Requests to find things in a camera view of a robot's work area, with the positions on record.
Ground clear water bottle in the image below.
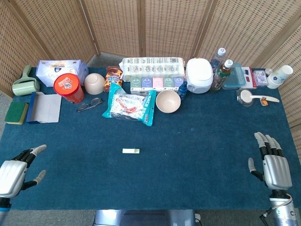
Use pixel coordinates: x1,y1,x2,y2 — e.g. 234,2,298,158
210,48,227,71

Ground clear container teal lid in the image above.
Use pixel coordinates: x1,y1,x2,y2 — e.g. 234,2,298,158
222,62,247,90

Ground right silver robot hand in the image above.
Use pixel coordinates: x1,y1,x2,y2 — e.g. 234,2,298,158
248,131,293,190

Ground green yellow sponge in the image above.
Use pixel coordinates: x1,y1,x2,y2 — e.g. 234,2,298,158
4,101,29,125

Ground white plastic jug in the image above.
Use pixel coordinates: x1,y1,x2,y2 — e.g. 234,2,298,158
185,57,214,94

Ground upright beige bowl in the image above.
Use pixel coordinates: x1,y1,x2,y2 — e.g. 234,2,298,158
155,90,182,114

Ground flower print paper cups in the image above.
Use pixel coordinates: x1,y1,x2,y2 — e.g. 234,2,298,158
267,65,294,89

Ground wicker folding screen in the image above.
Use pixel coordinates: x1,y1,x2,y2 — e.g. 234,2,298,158
0,0,301,129

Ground red instant noodle cup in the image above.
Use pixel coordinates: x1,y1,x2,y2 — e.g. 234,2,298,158
53,73,85,104

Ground black eyeglasses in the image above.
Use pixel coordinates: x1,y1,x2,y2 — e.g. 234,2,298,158
76,97,104,113

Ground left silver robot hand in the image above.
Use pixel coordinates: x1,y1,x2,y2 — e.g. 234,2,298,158
0,144,47,198

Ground purple tissue packet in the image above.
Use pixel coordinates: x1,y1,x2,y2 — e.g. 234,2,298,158
141,77,153,95
174,77,186,91

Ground teal snack bag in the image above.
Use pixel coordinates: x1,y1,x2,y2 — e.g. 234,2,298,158
102,82,157,127

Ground upturned beige bowl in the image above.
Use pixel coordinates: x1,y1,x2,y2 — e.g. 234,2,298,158
84,73,106,95

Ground white paper roll pack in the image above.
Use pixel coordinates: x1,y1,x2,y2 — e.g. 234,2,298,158
119,56,186,82

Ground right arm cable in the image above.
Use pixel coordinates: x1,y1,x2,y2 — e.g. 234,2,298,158
258,195,293,219

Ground white plastic spoon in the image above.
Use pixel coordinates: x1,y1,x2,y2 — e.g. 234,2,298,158
240,90,280,104

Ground red blue paper glasses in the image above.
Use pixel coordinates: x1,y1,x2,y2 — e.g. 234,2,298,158
241,66,257,89

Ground white tissue pack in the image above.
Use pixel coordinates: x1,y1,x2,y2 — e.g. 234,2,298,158
35,59,89,88

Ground clear glass bowl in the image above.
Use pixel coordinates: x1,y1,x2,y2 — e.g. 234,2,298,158
236,88,256,108

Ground green lint roller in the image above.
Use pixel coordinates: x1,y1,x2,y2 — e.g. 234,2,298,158
12,65,40,97

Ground blue felt table cover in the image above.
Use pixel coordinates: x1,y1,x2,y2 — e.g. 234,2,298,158
0,67,301,210

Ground brown orange cookie packet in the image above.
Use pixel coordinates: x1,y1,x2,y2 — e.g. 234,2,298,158
103,66,124,93

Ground green tea bottle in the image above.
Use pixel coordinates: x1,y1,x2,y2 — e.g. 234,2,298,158
210,59,233,93

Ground green tissue packet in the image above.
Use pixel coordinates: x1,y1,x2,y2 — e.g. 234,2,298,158
163,77,175,92
130,77,143,95

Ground grey robot torso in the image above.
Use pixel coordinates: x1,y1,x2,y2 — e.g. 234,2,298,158
94,209,196,226

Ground blue spray bottle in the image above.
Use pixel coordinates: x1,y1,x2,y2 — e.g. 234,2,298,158
177,81,188,101

